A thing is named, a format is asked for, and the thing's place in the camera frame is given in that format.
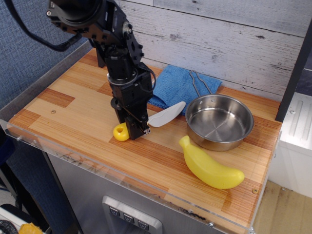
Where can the white appliance at right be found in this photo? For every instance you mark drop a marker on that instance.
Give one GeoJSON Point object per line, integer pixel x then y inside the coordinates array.
{"type": "Point", "coordinates": [291, 166]}

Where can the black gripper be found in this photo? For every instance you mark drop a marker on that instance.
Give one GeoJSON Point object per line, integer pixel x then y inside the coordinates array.
{"type": "Point", "coordinates": [130, 97]}

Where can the stainless steel pan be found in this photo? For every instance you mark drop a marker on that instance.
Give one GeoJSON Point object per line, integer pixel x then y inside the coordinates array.
{"type": "Point", "coordinates": [217, 122]}

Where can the yellow handled white toy knife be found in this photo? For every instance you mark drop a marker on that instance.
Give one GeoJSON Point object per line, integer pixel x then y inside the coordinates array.
{"type": "Point", "coordinates": [120, 132]}

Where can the yellow object bottom left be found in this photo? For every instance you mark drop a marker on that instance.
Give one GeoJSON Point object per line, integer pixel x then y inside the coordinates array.
{"type": "Point", "coordinates": [29, 228]}

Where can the yellow toy banana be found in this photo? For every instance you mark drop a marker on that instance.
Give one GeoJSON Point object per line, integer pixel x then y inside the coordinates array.
{"type": "Point", "coordinates": [209, 170]}

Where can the blue folded cloth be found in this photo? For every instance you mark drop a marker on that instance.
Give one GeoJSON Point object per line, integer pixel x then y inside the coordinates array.
{"type": "Point", "coordinates": [176, 84]}

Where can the stainless steel cabinet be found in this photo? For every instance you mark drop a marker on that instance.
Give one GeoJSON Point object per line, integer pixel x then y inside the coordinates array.
{"type": "Point", "coordinates": [85, 188]}

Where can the black back corner post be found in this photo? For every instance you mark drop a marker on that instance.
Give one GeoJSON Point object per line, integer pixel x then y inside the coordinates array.
{"type": "Point", "coordinates": [100, 57]}

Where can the silver button control panel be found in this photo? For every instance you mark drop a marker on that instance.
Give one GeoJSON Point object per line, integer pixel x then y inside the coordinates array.
{"type": "Point", "coordinates": [131, 215]}

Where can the clear acrylic counter guard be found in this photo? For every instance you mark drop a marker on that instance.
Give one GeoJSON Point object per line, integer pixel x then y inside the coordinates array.
{"type": "Point", "coordinates": [154, 170]}

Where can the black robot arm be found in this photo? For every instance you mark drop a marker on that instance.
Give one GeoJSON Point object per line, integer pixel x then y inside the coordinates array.
{"type": "Point", "coordinates": [105, 25]}

